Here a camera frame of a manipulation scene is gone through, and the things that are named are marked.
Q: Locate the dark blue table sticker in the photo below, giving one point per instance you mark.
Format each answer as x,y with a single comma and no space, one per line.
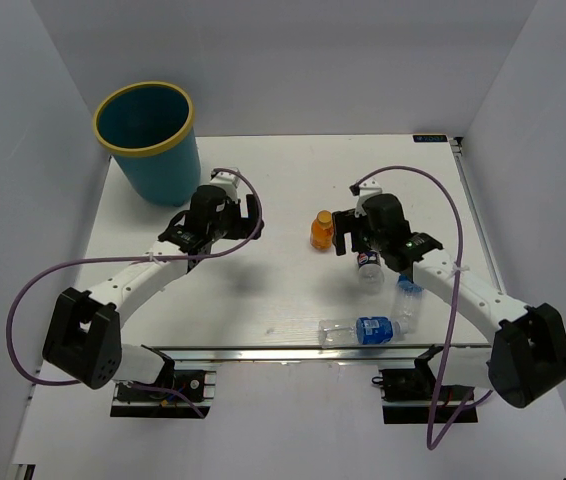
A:
430,138

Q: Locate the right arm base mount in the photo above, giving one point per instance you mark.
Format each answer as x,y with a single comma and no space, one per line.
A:
406,384

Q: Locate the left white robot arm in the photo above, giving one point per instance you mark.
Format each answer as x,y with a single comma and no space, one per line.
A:
84,336

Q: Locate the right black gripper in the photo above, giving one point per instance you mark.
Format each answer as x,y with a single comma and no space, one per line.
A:
346,222

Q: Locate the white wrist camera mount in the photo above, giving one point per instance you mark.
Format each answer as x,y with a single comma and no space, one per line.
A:
362,192
228,181

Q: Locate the orange bottle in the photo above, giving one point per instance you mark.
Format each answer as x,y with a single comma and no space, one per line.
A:
322,231

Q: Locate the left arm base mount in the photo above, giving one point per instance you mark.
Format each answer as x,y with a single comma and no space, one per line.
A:
187,394

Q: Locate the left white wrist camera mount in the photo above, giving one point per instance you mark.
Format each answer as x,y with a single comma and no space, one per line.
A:
228,181

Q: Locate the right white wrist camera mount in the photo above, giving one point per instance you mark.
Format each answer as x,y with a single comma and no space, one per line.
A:
362,192

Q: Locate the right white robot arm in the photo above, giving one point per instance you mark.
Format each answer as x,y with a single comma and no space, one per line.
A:
527,353

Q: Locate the clear bottle blue label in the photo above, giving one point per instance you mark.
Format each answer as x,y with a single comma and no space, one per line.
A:
361,331
407,304

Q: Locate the teal bin with yellow rim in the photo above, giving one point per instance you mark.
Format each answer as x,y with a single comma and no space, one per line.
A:
148,128

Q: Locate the clear bottle dark pepsi label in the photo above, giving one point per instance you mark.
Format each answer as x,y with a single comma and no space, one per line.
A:
370,274

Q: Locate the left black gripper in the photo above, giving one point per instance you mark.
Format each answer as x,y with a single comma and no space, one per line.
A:
244,227

